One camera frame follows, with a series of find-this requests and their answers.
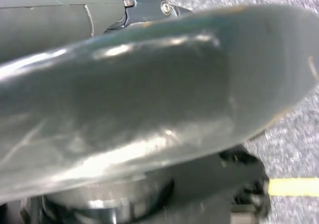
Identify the gold tape strip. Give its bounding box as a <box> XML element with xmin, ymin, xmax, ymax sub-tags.
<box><xmin>268</xmin><ymin>178</ymin><xmax>319</xmax><ymax>198</ymax></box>

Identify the chrome robot base ring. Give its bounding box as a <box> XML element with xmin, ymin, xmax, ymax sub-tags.
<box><xmin>41</xmin><ymin>178</ymin><xmax>175</xmax><ymax>224</ymax></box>

